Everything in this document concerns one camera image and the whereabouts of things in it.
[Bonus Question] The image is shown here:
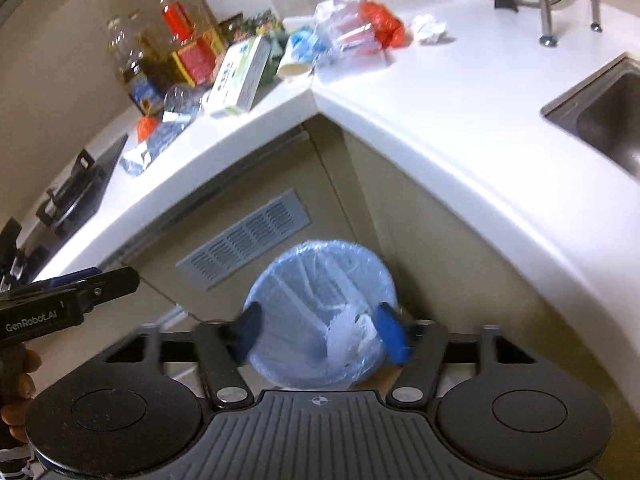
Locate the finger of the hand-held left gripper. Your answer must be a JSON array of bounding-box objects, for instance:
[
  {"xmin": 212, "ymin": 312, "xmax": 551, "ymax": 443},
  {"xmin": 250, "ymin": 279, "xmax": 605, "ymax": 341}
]
[
  {"xmin": 48, "ymin": 268, "xmax": 102, "ymax": 289},
  {"xmin": 75, "ymin": 266, "xmax": 141, "ymax": 316}
]

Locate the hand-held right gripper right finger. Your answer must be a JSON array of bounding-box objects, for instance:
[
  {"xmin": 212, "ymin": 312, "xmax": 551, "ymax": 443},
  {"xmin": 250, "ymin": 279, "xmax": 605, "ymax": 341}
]
[{"xmin": 375, "ymin": 302, "xmax": 539, "ymax": 410}]

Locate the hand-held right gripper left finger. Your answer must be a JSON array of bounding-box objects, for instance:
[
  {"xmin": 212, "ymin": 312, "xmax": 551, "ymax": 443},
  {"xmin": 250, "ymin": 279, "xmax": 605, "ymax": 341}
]
[{"xmin": 102, "ymin": 302, "xmax": 263, "ymax": 409}]

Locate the waste bin with blue liner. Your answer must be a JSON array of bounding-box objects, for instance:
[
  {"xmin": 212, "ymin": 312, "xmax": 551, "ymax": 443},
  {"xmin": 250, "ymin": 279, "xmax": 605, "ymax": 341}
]
[{"xmin": 243, "ymin": 240, "xmax": 401, "ymax": 392}]

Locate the white tissue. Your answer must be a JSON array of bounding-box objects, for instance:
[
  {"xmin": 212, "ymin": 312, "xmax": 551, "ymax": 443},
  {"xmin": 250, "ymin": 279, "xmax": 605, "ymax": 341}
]
[{"xmin": 411, "ymin": 13, "xmax": 449, "ymax": 45}]

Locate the orange plastic bag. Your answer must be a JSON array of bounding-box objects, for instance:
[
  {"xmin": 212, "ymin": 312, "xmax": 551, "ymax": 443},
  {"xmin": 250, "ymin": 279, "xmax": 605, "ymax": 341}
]
[{"xmin": 360, "ymin": 1, "xmax": 407, "ymax": 50}]

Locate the person's left hand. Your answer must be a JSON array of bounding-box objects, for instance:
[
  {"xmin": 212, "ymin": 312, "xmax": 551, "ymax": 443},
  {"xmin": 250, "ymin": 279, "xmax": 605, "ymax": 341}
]
[{"xmin": 0, "ymin": 349, "xmax": 42, "ymax": 444}]

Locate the translucent white plastic bag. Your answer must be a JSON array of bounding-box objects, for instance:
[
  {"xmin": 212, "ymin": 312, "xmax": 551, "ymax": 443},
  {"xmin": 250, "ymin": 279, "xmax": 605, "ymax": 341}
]
[{"xmin": 326, "ymin": 304, "xmax": 379, "ymax": 377}]

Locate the black gas stove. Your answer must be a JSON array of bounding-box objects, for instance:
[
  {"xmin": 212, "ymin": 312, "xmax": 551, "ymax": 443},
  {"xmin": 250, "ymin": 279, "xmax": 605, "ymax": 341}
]
[{"xmin": 0, "ymin": 135, "xmax": 129, "ymax": 286}]

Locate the grey cabinet vent grille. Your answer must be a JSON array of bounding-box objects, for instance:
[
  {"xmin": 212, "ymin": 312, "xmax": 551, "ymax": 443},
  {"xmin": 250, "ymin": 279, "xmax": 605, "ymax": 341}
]
[{"xmin": 176, "ymin": 190, "xmax": 311, "ymax": 290}]

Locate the silver foil wrapper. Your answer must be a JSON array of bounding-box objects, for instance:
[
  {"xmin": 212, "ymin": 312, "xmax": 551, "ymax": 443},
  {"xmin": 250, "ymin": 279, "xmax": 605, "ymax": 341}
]
[{"xmin": 121, "ymin": 141, "xmax": 155, "ymax": 177}]

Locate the blue plastic wrapper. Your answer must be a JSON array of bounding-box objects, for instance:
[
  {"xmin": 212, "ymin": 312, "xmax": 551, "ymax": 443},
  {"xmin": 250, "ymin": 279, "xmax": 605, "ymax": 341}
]
[{"xmin": 150, "ymin": 120, "xmax": 194, "ymax": 156}]

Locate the orange crumpled wrapper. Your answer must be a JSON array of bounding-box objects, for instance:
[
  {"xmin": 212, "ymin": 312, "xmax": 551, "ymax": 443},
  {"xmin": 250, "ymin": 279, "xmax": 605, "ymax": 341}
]
[{"xmin": 136, "ymin": 115, "xmax": 160, "ymax": 142}]

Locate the oil bottle with blue label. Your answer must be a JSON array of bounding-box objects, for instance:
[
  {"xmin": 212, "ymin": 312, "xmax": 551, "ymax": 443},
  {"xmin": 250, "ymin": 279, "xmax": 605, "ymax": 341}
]
[{"xmin": 104, "ymin": 14, "xmax": 167, "ymax": 117}]

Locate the yellow oil bottle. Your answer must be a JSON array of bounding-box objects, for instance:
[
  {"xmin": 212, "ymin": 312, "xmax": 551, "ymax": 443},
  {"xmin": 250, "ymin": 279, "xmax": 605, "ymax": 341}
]
[{"xmin": 127, "ymin": 7, "xmax": 176, "ymax": 83}]

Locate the white green cardboard box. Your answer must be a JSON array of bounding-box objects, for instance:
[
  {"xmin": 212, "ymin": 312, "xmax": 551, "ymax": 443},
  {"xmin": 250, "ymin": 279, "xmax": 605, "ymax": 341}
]
[{"xmin": 206, "ymin": 36, "xmax": 273, "ymax": 119}]

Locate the blue printed paper cup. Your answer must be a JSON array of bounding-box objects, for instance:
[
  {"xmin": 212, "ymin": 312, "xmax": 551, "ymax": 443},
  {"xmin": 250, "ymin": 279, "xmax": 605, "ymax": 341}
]
[{"xmin": 276, "ymin": 29, "xmax": 321, "ymax": 82}]

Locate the stainless steel sink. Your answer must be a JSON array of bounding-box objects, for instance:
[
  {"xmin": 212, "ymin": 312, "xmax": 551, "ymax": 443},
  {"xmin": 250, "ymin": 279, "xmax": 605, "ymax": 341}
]
[{"xmin": 540, "ymin": 52, "xmax": 640, "ymax": 182}]

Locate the clear plastic bag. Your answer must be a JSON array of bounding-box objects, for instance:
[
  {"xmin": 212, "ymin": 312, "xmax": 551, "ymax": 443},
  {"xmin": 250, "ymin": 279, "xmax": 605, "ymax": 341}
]
[{"xmin": 314, "ymin": 0, "xmax": 396, "ymax": 69}]

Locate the metal dish rack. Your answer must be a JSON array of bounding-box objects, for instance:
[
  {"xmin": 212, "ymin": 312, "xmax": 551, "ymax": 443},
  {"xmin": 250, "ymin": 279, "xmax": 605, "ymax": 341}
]
[{"xmin": 530, "ymin": 0, "xmax": 607, "ymax": 48}]

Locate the oil bottle with red handle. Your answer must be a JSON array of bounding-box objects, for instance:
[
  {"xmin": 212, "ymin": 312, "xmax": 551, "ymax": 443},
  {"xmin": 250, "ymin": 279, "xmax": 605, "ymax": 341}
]
[{"xmin": 150, "ymin": 0, "xmax": 227, "ymax": 87}]

